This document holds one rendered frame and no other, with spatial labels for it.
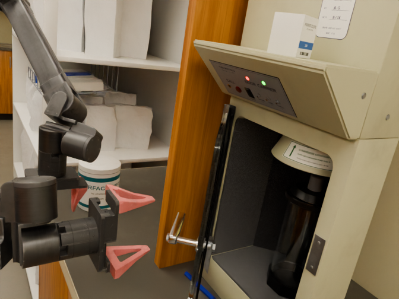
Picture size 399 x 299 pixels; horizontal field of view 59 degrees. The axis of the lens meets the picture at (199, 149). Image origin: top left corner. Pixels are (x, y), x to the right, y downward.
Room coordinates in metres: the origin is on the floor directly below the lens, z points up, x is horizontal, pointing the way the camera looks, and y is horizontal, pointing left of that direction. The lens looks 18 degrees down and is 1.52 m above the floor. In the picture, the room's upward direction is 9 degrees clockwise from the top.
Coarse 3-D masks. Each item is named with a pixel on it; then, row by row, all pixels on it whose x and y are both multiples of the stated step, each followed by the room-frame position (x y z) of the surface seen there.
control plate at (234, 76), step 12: (228, 72) 0.67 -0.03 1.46; (240, 72) 0.63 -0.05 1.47; (252, 72) 0.59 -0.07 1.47; (240, 84) 0.66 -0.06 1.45; (252, 84) 0.62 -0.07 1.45; (276, 84) 0.56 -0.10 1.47; (240, 96) 0.70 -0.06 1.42; (264, 96) 0.61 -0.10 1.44; (276, 96) 0.58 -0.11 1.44; (276, 108) 0.61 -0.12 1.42; (288, 108) 0.58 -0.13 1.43
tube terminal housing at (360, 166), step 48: (288, 0) 0.68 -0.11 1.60; (384, 0) 0.53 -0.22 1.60; (336, 48) 0.58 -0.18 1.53; (384, 48) 0.52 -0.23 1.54; (384, 96) 0.53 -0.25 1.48; (336, 144) 0.54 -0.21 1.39; (384, 144) 0.55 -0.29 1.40; (336, 192) 0.52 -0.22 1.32; (336, 240) 0.53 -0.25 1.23; (336, 288) 0.55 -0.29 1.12
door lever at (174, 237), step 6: (180, 216) 0.57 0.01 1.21; (174, 222) 0.55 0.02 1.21; (180, 222) 0.55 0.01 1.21; (174, 228) 0.52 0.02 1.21; (180, 228) 0.53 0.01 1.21; (168, 234) 0.51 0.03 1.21; (174, 234) 0.51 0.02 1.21; (168, 240) 0.50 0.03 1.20; (174, 240) 0.50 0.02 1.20; (180, 240) 0.50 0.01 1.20; (186, 240) 0.50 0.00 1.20; (192, 240) 0.50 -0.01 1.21
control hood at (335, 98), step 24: (216, 48) 0.65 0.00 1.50; (240, 48) 0.59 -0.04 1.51; (216, 72) 0.71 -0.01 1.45; (264, 72) 0.56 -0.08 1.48; (288, 72) 0.51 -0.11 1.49; (312, 72) 0.47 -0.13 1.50; (336, 72) 0.46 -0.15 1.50; (360, 72) 0.49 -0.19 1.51; (288, 96) 0.55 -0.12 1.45; (312, 96) 0.50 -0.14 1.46; (336, 96) 0.47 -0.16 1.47; (360, 96) 0.50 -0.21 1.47; (312, 120) 0.54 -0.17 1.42; (336, 120) 0.49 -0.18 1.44; (360, 120) 0.51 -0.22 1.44
